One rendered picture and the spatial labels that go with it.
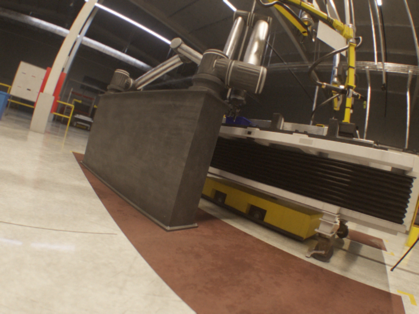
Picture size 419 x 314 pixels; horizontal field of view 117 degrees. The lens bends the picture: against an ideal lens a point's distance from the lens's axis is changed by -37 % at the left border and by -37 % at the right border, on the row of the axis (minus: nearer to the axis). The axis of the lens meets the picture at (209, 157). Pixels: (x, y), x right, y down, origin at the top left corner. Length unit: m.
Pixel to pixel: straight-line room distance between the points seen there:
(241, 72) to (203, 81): 0.26
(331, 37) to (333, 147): 1.08
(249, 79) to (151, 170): 0.91
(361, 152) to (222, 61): 1.09
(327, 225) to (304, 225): 0.38
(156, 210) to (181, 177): 0.30
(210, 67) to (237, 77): 0.19
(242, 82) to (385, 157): 1.05
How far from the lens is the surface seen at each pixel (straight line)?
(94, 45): 14.90
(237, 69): 1.43
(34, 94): 8.43
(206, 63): 1.47
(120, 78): 2.65
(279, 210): 1.99
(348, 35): 2.24
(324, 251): 1.63
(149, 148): 1.53
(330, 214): 1.57
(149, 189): 1.47
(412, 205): 6.43
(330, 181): 1.69
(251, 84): 1.43
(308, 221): 1.90
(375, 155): 1.39
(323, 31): 2.05
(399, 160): 1.40
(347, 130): 1.82
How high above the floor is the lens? 0.50
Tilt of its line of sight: 1 degrees up
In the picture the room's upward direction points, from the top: 16 degrees clockwise
